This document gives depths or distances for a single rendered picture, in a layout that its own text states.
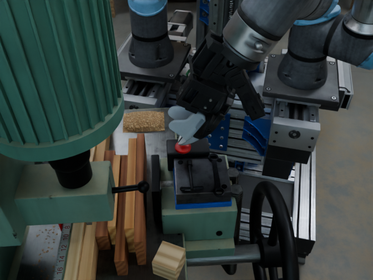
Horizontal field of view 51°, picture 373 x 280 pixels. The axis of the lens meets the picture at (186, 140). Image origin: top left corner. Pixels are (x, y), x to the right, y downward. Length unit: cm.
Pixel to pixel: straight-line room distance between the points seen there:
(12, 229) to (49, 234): 29
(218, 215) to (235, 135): 71
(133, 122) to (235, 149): 59
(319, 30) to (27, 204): 86
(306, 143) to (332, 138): 115
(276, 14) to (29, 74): 32
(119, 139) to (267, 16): 50
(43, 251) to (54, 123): 49
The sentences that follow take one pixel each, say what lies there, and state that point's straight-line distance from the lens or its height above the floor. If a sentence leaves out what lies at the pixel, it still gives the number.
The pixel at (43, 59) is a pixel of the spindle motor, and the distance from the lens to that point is 39.
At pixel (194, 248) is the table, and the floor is 87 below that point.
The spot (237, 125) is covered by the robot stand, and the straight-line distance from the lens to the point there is 135.
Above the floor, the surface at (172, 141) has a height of 101.
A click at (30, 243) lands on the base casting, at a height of 80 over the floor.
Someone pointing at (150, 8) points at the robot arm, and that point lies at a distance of 120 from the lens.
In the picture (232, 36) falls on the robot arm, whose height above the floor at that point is 125.
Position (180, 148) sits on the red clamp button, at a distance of 70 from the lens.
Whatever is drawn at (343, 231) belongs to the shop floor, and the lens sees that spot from 195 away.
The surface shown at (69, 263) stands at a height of 95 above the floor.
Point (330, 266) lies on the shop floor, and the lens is 183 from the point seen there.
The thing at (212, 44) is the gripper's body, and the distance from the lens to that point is 57.
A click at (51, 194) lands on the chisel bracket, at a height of 107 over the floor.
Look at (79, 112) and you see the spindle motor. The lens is 44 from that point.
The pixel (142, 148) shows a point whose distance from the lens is 78.
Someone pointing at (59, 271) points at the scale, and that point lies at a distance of 67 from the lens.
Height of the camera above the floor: 152
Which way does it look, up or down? 44 degrees down
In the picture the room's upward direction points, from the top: straight up
